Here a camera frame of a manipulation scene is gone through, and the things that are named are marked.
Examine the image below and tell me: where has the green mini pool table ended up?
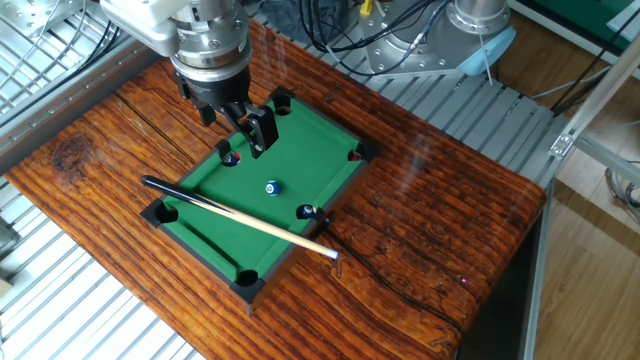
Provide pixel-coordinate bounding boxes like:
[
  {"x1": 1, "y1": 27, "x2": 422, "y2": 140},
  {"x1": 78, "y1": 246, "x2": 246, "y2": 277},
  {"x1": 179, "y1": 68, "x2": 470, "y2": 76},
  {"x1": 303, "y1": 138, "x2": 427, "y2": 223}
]
[{"x1": 139, "y1": 85, "x2": 380, "y2": 317}]

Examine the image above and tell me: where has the grey cable bundle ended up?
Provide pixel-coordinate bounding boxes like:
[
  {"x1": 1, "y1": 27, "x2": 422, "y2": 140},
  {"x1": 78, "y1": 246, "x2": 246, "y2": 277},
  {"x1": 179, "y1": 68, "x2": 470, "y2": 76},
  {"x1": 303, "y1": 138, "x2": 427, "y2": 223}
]
[{"x1": 603, "y1": 167, "x2": 640, "y2": 224}]

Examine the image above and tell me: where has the black cable pair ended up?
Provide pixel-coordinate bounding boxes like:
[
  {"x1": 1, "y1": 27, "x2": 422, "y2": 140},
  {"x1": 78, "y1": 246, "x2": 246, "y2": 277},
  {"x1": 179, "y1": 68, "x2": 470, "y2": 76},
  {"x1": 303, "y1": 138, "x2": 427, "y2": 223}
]
[{"x1": 74, "y1": 19, "x2": 122, "y2": 71}]

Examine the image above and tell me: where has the long black cable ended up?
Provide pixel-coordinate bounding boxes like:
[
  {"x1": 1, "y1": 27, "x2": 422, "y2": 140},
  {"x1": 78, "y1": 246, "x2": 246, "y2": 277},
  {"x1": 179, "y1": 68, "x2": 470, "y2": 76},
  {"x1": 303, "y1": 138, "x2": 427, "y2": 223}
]
[{"x1": 549, "y1": 9, "x2": 640, "y2": 114}]

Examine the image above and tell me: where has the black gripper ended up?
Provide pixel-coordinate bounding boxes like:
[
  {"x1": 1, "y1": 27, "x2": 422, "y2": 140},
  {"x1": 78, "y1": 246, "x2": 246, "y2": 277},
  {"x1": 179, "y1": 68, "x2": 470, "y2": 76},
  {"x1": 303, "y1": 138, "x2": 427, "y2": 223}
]
[{"x1": 172, "y1": 62, "x2": 280, "y2": 160}]

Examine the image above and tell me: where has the silver perforated mounting plate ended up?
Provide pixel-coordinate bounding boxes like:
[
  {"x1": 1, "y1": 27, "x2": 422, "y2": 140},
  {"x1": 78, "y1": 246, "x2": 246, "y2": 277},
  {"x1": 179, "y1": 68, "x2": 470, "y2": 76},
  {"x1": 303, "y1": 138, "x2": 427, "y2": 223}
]
[{"x1": 0, "y1": 0, "x2": 86, "y2": 40}]

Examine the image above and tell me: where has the black cable bundle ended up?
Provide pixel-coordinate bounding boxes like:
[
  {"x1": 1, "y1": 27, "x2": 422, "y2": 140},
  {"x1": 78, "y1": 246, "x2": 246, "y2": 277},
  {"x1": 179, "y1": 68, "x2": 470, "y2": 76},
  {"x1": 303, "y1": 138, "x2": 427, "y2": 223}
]
[{"x1": 259, "y1": 0, "x2": 451, "y2": 79}]

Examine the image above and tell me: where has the metal corner bracket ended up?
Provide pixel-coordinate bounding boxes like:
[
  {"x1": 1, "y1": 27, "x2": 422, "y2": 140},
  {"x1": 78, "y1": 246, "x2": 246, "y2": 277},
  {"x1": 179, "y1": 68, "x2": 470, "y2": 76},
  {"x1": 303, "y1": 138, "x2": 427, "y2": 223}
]
[{"x1": 548, "y1": 130, "x2": 576, "y2": 160}]

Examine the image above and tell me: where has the aluminium frame strut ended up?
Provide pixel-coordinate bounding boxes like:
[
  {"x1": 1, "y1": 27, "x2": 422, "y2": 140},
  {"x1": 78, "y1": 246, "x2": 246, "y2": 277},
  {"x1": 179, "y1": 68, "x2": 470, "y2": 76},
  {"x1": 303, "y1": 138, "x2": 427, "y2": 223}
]
[
  {"x1": 549, "y1": 34, "x2": 640, "y2": 161},
  {"x1": 519, "y1": 179, "x2": 556, "y2": 360},
  {"x1": 574, "y1": 137, "x2": 640, "y2": 174}
]

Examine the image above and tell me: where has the black and wood pool cue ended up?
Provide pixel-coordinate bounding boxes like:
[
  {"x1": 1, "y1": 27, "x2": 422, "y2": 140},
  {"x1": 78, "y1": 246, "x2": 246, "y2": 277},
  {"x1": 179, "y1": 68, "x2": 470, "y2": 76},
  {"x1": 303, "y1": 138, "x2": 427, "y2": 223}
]
[{"x1": 141, "y1": 174, "x2": 340, "y2": 261}]

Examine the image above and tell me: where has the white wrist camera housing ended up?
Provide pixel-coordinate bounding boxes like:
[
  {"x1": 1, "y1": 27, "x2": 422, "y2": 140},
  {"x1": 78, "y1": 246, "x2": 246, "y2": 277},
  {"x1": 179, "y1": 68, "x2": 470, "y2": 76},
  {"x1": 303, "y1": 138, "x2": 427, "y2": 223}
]
[{"x1": 99, "y1": 0, "x2": 194, "y2": 57}]

